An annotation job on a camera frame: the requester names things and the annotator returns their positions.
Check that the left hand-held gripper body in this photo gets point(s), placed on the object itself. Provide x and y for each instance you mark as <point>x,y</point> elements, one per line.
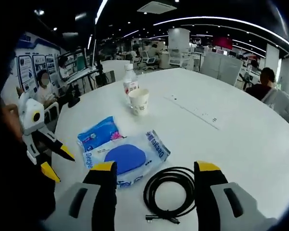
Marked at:
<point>30,113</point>

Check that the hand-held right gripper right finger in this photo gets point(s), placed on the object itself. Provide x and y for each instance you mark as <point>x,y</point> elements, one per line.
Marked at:
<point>207,197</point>

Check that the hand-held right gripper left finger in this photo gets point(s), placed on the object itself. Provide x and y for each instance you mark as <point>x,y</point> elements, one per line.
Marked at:
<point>98,197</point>

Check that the blue flowered tissue pack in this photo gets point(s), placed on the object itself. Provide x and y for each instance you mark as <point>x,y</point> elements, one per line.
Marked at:
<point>98,133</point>

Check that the printed white paper cup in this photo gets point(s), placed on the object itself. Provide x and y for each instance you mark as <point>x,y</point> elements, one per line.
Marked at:
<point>139,102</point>

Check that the clear plastic water bottle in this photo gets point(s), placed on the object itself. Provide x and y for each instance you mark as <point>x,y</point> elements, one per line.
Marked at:
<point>130,80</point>

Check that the person's left hand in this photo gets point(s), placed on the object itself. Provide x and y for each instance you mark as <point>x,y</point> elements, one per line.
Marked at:
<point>12,120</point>

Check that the person's dark clothing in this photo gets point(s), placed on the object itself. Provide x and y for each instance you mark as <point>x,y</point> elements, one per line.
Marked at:
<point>14,187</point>

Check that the black stand base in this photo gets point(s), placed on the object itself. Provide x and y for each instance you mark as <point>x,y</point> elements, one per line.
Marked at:
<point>74,99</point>

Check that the white table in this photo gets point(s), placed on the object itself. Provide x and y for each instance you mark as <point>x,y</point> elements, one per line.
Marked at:
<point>231,156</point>

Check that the white table socket panel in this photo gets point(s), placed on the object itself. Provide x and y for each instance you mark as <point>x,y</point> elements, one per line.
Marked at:
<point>195,111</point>

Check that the white office chair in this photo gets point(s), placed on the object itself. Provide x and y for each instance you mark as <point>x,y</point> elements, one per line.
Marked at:
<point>148,59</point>

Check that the grey desk partition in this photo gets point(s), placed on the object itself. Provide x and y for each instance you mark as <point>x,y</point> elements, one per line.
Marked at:
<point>220,68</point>

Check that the red hanging banner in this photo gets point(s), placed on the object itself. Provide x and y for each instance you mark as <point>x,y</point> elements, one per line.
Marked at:
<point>222,42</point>

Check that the ceiling air vent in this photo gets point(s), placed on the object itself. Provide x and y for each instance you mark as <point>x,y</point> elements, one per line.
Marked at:
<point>156,6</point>

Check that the curved ceiling light strip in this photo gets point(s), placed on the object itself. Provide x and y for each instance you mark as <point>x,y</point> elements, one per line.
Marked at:
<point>231,20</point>

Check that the wall poster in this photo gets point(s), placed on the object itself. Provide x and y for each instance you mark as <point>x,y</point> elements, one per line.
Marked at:
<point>31,67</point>

